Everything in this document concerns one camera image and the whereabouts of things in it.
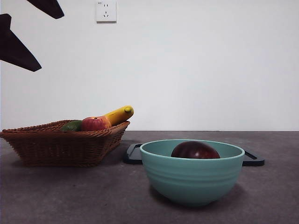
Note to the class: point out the red apple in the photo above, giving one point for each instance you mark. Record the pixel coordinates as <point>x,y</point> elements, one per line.
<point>93,124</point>

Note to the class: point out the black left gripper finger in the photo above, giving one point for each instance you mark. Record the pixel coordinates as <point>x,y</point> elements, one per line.
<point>50,8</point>
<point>16,49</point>

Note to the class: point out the green fruit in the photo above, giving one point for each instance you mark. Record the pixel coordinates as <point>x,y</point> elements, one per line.
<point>71,126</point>

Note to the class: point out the brown wicker basket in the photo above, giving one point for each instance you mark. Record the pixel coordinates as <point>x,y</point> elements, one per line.
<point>58,149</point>

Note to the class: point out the yellow banana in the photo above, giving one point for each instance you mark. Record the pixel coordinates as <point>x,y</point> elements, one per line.
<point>119,114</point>

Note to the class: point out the white wall socket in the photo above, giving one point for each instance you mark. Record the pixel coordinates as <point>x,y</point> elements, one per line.
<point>106,11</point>

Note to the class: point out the dark red plum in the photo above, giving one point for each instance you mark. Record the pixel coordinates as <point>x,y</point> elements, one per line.
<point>196,150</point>

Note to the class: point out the dark green rectangular tray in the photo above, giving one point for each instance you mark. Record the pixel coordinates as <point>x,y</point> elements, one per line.
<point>132,156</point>

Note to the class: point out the teal ribbed bowl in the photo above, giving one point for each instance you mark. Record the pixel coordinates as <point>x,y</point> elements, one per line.
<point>191,179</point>

